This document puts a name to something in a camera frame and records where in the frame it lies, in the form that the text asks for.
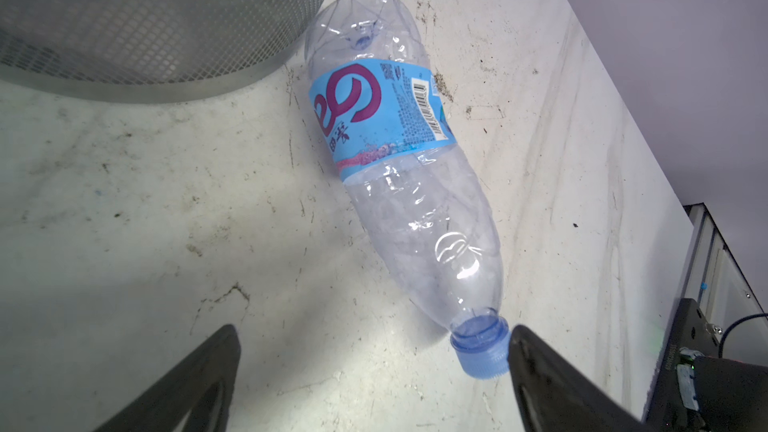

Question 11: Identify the grey mesh waste bin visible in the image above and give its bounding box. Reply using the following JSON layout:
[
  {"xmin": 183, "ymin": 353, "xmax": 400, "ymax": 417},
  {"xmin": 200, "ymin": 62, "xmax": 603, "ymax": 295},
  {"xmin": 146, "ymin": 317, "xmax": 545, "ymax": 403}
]
[{"xmin": 1, "ymin": 0, "xmax": 324, "ymax": 103}]

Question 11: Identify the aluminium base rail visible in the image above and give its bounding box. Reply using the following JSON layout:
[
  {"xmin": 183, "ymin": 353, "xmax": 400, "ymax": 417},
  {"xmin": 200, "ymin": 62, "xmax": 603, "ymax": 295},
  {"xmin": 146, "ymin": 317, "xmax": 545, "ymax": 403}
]
[{"xmin": 644, "ymin": 202, "xmax": 768, "ymax": 432}]

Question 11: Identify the large clear bottle light-blue label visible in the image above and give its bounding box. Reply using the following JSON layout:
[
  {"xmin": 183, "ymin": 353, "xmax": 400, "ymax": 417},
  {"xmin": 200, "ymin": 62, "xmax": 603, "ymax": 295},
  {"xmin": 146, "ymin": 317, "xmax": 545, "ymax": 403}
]
[{"xmin": 305, "ymin": 0, "xmax": 510, "ymax": 379}]

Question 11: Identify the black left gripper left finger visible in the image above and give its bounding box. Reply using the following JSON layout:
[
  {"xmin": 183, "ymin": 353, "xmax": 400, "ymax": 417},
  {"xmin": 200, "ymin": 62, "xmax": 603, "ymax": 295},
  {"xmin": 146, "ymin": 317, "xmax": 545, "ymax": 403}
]
[{"xmin": 98, "ymin": 324, "xmax": 240, "ymax": 431}]

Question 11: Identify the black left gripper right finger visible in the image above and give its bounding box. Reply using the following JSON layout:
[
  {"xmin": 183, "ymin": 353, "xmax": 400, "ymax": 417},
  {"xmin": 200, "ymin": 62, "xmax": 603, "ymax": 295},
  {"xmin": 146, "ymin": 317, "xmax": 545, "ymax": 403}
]
[{"xmin": 508, "ymin": 325, "xmax": 651, "ymax": 432}]

